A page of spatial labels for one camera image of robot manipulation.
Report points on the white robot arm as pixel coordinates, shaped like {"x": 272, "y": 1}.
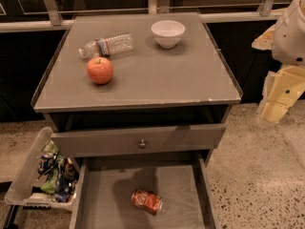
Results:
{"x": 286, "y": 40}

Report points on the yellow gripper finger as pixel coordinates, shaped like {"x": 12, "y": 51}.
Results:
{"x": 269, "y": 113}
{"x": 264, "y": 41}

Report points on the grey open middle drawer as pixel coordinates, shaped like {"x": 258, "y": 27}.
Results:
{"x": 158, "y": 191}

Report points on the red apple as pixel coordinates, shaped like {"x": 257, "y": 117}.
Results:
{"x": 100, "y": 70}

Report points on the snack packages in bin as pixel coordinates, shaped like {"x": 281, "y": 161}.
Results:
{"x": 60, "y": 174}

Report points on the white ceramic bowl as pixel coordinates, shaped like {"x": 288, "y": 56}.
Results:
{"x": 167, "y": 33}

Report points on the clear plastic water bottle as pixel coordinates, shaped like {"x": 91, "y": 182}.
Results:
{"x": 107, "y": 46}

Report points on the round metal drawer knob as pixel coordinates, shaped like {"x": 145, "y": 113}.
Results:
{"x": 142, "y": 144}

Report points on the red coke can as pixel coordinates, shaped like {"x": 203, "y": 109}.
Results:
{"x": 148, "y": 201}

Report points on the grey cabinet with counter top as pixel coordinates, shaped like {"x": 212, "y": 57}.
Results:
{"x": 189, "y": 84}

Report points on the clear plastic bin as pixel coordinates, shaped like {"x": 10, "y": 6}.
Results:
{"x": 20, "y": 191}

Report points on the grey top drawer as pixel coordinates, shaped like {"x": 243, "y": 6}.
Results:
{"x": 116, "y": 142}

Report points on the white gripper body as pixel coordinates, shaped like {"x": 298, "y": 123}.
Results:
{"x": 290, "y": 40}

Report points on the metal railing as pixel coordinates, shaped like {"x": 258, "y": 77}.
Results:
{"x": 46, "y": 15}

